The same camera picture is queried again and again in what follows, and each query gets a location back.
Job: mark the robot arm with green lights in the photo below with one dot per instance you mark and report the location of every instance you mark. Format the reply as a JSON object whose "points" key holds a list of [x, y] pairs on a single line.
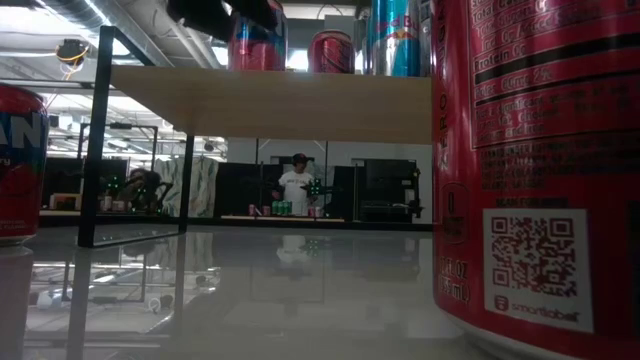
{"points": [[114, 184], [315, 187]]}

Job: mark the silver Celsius can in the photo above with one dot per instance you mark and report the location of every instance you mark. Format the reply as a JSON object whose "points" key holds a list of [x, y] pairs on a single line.
{"points": [[426, 40]]}

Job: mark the pink soda can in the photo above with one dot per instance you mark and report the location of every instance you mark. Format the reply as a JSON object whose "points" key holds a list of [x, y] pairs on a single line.
{"points": [[318, 211], [311, 211], [266, 210], [252, 210]]}

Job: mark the black partition panel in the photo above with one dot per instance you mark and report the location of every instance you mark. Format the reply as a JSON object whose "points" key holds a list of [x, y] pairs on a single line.
{"points": [[385, 190], [240, 190]]}

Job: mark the wooden background table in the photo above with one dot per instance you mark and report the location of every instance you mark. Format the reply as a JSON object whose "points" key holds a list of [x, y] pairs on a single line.
{"points": [[235, 218]]}

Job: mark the green soda can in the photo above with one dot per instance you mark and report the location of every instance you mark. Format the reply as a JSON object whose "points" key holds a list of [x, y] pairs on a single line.
{"points": [[275, 208], [288, 208], [281, 208]]}

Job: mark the patterned white green curtain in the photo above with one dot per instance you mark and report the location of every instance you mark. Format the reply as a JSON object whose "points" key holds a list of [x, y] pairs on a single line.
{"points": [[195, 185]]}

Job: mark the black metal rig frame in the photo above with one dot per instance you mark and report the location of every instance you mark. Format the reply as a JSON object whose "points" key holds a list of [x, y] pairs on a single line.
{"points": [[120, 126]]}

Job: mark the red soda can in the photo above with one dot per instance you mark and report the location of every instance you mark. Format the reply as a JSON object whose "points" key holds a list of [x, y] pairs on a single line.
{"points": [[330, 52], [257, 52], [20, 175], [525, 150]]}

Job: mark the wooden shelf with black legs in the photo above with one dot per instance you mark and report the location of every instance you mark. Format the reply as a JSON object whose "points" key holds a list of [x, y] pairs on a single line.
{"points": [[275, 100]]}

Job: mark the silver ventilation duct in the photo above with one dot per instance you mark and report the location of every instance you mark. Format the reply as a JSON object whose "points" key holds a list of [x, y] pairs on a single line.
{"points": [[115, 25]]}

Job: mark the black hanging dome camera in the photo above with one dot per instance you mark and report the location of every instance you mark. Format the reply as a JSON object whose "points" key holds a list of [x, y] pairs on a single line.
{"points": [[71, 51]]}

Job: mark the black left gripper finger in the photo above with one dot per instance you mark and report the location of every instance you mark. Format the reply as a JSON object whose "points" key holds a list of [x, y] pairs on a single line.
{"points": [[255, 12]]}

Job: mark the person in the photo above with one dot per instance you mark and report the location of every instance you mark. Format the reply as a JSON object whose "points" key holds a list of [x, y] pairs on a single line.
{"points": [[295, 187], [142, 190]]}

